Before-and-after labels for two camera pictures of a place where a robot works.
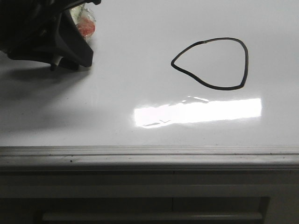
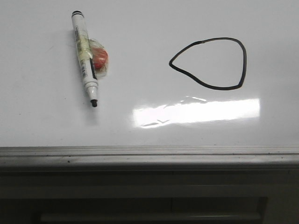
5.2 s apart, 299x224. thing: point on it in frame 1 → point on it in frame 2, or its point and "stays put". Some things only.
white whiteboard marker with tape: (85, 20) → (93, 55)
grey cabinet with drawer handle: (269, 196) stays put
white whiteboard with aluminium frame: (174, 85) stays put
